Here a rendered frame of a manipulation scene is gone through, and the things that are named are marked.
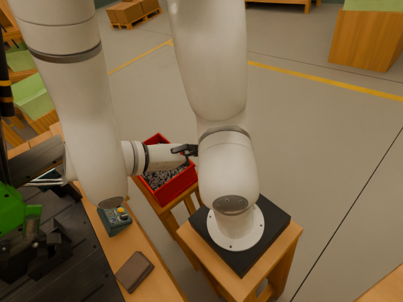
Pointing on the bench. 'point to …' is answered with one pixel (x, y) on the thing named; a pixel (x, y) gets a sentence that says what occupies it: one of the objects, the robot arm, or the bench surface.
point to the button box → (112, 229)
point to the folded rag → (134, 271)
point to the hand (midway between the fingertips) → (193, 155)
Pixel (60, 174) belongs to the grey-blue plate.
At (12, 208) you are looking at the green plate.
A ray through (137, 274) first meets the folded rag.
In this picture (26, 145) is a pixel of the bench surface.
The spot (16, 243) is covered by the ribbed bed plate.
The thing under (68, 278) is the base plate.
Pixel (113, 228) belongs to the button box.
